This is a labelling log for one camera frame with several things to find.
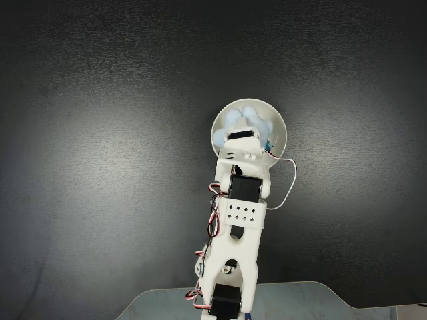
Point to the skyblue plush doll with clasp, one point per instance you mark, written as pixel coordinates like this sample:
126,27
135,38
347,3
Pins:
233,116

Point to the white bowl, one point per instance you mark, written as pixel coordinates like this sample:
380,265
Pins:
267,113

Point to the translucent table cutout panel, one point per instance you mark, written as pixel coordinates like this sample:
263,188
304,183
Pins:
293,300

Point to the blue clamp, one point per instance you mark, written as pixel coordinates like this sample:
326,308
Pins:
247,317

